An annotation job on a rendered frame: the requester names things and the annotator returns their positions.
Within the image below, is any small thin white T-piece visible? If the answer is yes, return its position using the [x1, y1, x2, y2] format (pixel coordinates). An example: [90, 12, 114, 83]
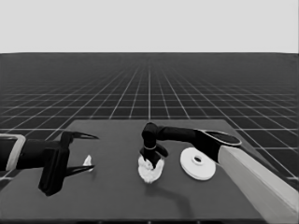
[82, 154, 94, 168]

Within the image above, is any white round pinned carrier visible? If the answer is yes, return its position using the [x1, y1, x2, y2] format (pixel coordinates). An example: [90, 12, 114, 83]
[137, 155, 165, 185]

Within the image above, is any large thick white disc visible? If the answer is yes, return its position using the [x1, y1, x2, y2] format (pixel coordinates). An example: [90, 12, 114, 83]
[179, 147, 217, 182]

